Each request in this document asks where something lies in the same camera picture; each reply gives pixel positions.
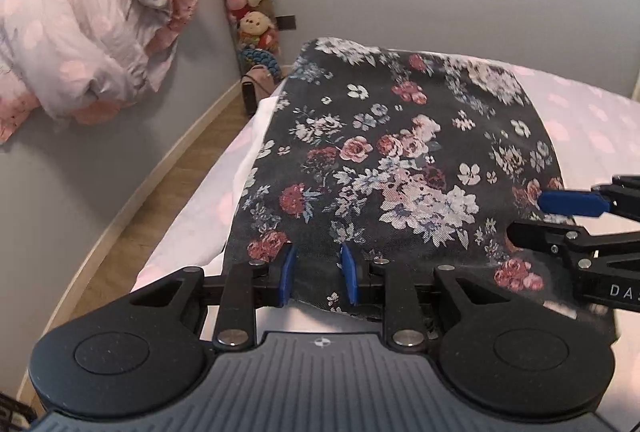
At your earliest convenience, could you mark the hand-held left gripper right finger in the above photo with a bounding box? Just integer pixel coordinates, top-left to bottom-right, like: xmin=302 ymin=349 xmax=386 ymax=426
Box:
xmin=339 ymin=242 xmax=506 ymax=353

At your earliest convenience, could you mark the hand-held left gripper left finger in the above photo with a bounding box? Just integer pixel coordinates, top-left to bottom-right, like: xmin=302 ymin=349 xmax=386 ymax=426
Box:
xmin=129 ymin=242 xmax=299 ymax=353

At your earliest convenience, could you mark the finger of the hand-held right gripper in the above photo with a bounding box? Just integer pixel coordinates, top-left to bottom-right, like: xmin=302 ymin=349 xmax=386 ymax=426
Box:
xmin=506 ymin=219 xmax=640 ymax=264
xmin=537 ymin=173 xmax=640 ymax=222

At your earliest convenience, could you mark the dark floral garment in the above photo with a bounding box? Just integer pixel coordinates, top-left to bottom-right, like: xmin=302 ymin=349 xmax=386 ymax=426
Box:
xmin=225 ymin=36 xmax=621 ymax=348

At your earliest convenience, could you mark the bed with pink-dotted sheet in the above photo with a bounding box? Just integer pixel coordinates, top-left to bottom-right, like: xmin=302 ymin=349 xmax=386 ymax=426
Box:
xmin=131 ymin=55 xmax=640 ymax=432

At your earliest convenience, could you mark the pink handbag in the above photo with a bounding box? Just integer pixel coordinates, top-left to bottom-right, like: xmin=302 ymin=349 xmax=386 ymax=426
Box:
xmin=241 ymin=65 xmax=276 ymax=115

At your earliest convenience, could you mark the crumpled pink-dotted duvet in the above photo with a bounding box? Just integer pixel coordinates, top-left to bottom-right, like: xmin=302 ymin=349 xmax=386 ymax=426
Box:
xmin=0 ymin=0 xmax=221 ymax=143

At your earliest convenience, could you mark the black wire basket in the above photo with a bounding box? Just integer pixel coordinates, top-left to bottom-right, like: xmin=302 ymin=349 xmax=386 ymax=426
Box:
xmin=0 ymin=392 xmax=36 ymax=432

